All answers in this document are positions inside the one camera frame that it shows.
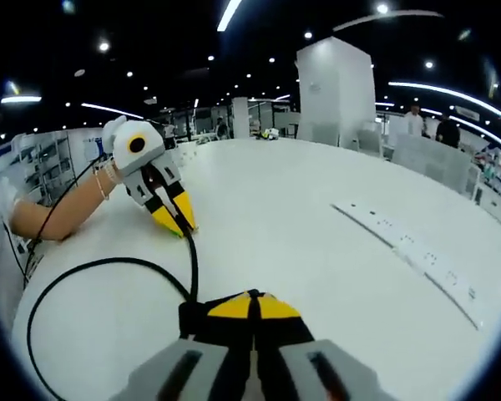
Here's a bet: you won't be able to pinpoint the wide white pillar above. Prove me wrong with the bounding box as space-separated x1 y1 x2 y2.
295 36 377 147

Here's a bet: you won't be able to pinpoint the white power strip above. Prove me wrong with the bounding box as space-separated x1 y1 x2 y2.
330 202 483 331

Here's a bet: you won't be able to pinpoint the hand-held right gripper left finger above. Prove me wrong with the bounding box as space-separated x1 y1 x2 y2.
108 290 260 401

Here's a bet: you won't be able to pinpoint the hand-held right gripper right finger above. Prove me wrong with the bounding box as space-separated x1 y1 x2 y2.
252 291 397 401

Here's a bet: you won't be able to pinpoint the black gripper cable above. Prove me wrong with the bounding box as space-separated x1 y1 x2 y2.
2 154 112 289

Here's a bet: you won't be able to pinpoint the white bead bracelet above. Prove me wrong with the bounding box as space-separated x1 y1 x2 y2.
93 165 110 201

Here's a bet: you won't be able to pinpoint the narrow white pillar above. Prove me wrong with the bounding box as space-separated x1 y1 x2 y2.
232 96 251 139

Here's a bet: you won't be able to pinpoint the black charging cable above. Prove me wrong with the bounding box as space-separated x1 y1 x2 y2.
27 227 200 401

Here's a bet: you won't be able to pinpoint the white storage shelves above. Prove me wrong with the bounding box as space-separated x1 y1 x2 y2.
14 129 105 206

